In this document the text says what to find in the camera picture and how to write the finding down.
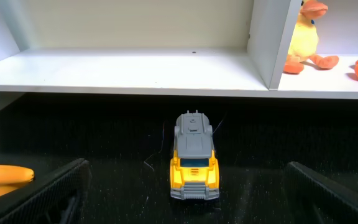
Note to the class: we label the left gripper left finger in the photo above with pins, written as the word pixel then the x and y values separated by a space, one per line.
pixel 36 202

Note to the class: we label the grey and yellow toy truck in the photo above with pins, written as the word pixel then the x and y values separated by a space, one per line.
pixel 194 168

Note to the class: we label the yellow plush duck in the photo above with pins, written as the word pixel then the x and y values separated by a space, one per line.
pixel 304 37

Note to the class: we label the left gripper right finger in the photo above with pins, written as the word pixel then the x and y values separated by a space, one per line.
pixel 328 205

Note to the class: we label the white shelf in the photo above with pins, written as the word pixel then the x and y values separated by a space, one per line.
pixel 135 68

